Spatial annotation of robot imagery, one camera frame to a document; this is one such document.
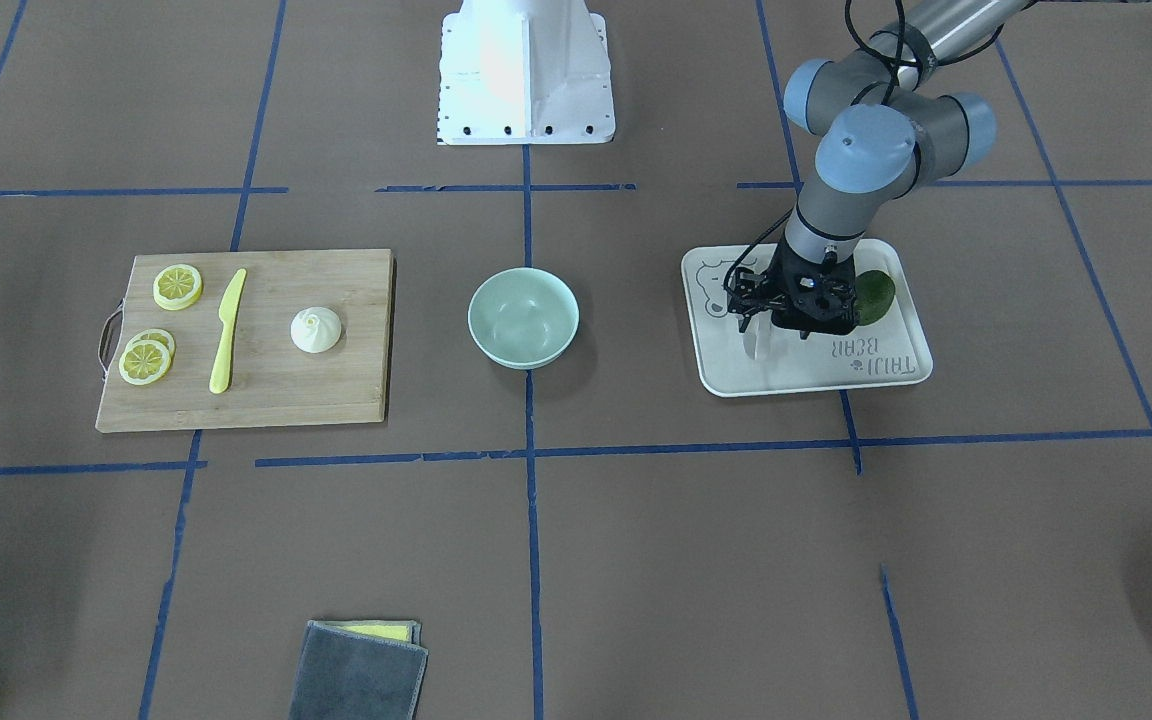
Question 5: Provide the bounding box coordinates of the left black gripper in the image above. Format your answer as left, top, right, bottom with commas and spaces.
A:
770, 243, 858, 334

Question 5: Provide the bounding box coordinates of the translucent white spoon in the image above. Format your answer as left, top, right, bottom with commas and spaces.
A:
742, 313, 773, 363

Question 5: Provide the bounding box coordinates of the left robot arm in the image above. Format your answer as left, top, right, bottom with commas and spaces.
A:
753, 1, 1028, 338

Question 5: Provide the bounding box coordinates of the light green bowl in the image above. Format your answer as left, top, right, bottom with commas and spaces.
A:
467, 266, 581, 372

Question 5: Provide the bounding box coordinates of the white steamed bun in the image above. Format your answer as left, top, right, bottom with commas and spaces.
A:
289, 306, 344, 354

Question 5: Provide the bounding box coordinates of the green avocado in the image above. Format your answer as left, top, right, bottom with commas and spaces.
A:
852, 270, 896, 327

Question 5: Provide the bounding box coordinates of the cream bear tray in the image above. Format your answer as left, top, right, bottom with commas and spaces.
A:
681, 238, 933, 397

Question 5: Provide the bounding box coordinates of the wooden cutting board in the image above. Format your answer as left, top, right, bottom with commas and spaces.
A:
94, 249, 396, 433

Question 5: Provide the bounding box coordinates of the grey folded cloth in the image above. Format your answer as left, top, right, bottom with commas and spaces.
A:
288, 619, 429, 719

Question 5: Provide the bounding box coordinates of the yellow plastic knife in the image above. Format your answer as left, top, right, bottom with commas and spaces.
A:
207, 268, 247, 395

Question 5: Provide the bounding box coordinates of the lemon slice stacked bottom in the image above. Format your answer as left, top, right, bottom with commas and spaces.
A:
129, 328, 177, 355

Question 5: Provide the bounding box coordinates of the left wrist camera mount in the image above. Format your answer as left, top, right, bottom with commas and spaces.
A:
722, 264, 778, 334

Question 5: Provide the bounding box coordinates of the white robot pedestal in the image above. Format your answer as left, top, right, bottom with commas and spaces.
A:
435, 1, 617, 146

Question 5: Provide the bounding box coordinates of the lemon slice near handle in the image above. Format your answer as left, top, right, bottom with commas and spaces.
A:
152, 264, 204, 311

